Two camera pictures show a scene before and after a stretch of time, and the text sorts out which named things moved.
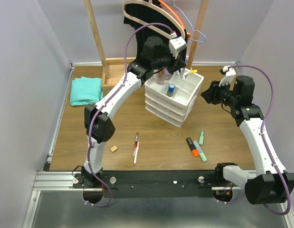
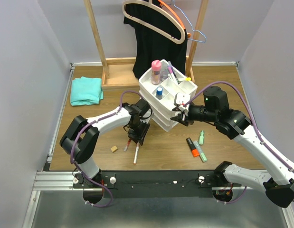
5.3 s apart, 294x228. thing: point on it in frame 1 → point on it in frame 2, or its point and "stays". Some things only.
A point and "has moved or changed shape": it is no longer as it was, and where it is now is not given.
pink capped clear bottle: [160, 77] has moved or changed shape
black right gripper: [211, 95] → [185, 122]
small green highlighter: [201, 137] stays
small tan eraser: [113, 148] stays
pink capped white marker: [182, 69] → [171, 72]
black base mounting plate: [150, 184] stays
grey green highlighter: [201, 154] stays
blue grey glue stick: [170, 92] → [159, 93]
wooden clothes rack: [114, 69] stays
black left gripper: [179, 63] → [140, 136]
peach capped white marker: [136, 155] stays
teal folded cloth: [86, 91] stays
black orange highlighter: [195, 152] stays
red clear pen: [136, 143] → [127, 145]
